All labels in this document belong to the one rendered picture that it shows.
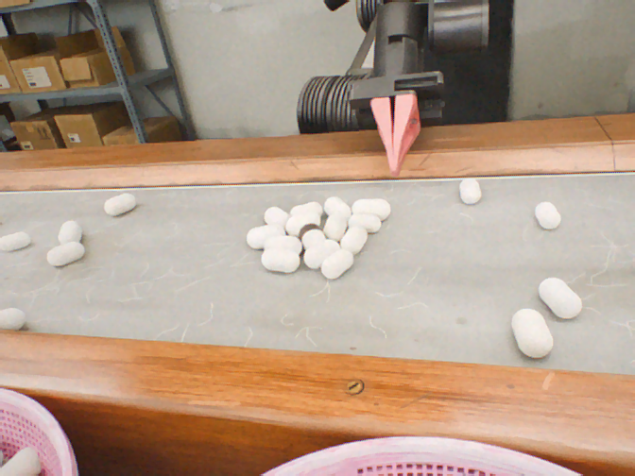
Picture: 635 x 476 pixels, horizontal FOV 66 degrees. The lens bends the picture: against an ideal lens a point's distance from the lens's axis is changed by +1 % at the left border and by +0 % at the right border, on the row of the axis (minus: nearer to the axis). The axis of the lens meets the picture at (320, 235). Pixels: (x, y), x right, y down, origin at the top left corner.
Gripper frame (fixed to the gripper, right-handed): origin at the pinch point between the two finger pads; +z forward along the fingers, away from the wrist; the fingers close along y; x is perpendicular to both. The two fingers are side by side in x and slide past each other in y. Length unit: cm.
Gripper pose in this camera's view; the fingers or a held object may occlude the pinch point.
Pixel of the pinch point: (394, 166)
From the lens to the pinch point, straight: 52.7
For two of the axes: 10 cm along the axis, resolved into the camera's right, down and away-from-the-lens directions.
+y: 9.6, -0.1, -2.8
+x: 2.7, 3.1, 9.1
